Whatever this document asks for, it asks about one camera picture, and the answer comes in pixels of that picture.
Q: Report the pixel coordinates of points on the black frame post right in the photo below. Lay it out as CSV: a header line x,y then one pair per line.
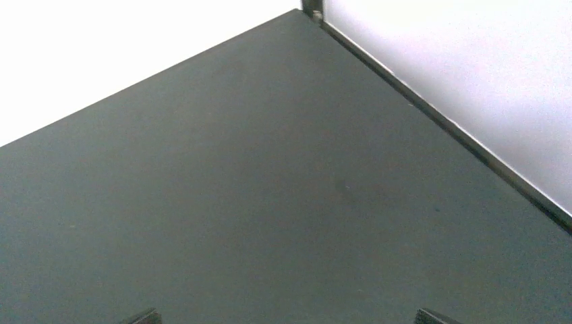
x,y
314,9

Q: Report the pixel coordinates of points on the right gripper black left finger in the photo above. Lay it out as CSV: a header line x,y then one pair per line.
x,y
148,316

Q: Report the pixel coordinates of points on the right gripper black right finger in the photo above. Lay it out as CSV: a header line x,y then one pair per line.
x,y
427,316

